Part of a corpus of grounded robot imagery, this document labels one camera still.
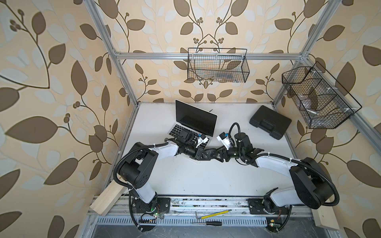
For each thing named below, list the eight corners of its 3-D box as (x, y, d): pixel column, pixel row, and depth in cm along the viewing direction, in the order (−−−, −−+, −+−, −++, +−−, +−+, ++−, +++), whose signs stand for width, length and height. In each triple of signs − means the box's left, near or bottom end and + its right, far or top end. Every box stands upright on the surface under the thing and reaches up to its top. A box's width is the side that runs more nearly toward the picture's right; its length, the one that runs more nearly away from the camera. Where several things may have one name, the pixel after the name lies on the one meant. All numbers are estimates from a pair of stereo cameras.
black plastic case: (248, 123, 110) (250, 118, 105) (261, 108, 119) (263, 103, 115) (279, 141, 100) (283, 136, 95) (290, 123, 109) (294, 118, 105)
